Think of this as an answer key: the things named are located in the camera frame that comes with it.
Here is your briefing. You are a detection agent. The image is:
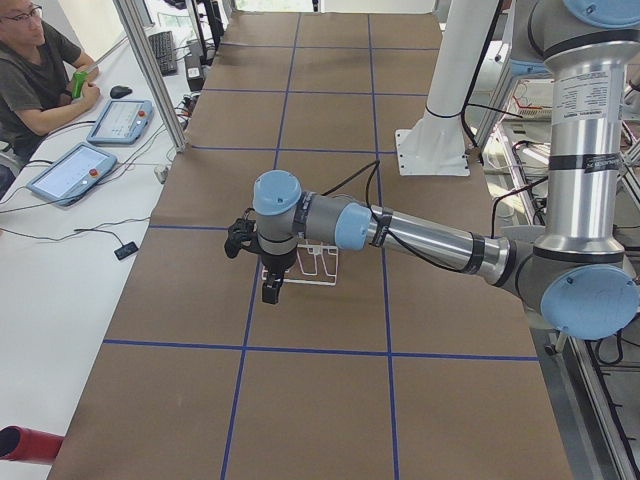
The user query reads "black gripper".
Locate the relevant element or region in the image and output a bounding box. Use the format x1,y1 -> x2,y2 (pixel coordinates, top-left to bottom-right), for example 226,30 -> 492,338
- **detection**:
260,249 -> 296,305

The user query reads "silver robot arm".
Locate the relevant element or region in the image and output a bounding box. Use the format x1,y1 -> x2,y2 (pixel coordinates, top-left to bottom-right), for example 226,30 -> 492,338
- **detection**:
250,1 -> 639,340

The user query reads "small black device on table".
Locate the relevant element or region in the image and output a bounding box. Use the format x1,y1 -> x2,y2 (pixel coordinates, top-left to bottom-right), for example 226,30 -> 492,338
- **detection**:
114,242 -> 139,260

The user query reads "near teach pendant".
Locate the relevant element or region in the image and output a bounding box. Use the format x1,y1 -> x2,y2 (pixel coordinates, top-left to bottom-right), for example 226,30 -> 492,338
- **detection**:
26,143 -> 117,207

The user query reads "teach pendant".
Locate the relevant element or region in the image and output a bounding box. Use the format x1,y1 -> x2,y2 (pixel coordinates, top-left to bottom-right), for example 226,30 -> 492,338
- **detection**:
86,99 -> 153,145
26,143 -> 117,207

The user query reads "far teach pendant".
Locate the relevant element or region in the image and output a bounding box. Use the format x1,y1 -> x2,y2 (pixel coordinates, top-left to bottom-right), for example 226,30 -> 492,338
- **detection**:
86,99 -> 153,145

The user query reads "black monitor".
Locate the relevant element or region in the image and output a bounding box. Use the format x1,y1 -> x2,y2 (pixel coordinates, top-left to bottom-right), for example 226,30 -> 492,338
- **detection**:
185,0 -> 232,66

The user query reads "black computer mouse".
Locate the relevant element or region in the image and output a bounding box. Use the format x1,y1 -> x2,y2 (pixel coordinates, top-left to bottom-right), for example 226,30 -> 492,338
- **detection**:
110,85 -> 132,99

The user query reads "black keyboard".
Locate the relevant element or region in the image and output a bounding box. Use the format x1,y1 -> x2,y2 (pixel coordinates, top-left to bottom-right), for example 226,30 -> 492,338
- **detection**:
147,31 -> 178,76

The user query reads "red cylinder object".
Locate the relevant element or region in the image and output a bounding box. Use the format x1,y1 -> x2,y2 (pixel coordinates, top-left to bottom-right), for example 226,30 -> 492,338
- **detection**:
1,426 -> 64,465

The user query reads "seated man in grey shirt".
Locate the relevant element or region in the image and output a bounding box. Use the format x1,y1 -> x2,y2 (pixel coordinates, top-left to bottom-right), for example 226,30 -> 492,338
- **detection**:
1,1 -> 101,163

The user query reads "white wire cup holder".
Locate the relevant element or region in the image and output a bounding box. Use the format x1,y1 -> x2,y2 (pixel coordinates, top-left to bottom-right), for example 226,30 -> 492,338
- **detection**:
284,240 -> 339,287

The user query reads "black camera cable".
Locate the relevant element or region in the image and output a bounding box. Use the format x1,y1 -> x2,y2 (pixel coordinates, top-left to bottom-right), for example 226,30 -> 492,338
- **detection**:
319,159 -> 476,274

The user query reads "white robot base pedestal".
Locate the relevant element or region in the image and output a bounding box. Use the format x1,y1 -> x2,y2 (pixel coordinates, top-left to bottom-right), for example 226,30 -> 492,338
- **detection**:
395,0 -> 501,177

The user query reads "aluminium frame post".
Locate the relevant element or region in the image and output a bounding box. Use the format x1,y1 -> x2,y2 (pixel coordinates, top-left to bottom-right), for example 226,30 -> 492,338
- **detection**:
113,0 -> 186,153

